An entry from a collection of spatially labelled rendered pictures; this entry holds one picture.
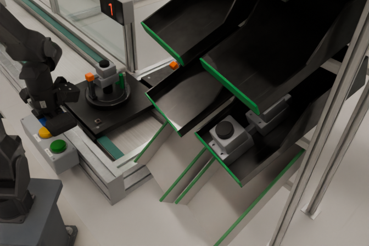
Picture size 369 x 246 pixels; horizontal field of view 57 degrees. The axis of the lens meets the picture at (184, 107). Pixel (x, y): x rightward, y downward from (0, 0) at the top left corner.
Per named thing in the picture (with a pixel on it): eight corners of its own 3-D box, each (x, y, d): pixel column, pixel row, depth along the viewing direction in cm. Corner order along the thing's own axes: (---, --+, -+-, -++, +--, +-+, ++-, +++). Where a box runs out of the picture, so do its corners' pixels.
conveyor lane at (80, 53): (121, 182, 96) (117, 158, 89) (5, 55, 142) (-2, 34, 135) (194, 135, 111) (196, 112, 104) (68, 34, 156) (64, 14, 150)
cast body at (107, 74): (101, 89, 101) (98, 69, 96) (93, 82, 103) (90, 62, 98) (125, 78, 105) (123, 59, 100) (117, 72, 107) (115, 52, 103)
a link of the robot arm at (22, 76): (38, 71, 70) (51, 48, 77) (10, 71, 70) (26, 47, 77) (46, 98, 74) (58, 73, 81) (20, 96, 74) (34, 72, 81)
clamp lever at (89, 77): (91, 98, 101) (88, 77, 96) (88, 94, 102) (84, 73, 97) (101, 93, 103) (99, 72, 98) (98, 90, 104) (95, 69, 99)
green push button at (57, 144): (55, 157, 90) (54, 152, 89) (49, 148, 92) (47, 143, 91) (70, 150, 92) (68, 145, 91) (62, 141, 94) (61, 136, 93)
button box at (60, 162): (57, 175, 92) (52, 161, 88) (24, 133, 103) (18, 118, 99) (80, 162, 95) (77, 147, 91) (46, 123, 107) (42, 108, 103)
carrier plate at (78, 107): (96, 139, 96) (95, 134, 94) (56, 98, 109) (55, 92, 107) (162, 104, 108) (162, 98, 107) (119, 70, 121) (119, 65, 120)
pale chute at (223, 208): (221, 253, 68) (210, 253, 65) (186, 203, 77) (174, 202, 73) (317, 149, 64) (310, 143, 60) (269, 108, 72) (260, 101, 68)
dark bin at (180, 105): (180, 138, 64) (166, 117, 59) (149, 99, 73) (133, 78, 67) (292, 49, 67) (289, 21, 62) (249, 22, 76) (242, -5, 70)
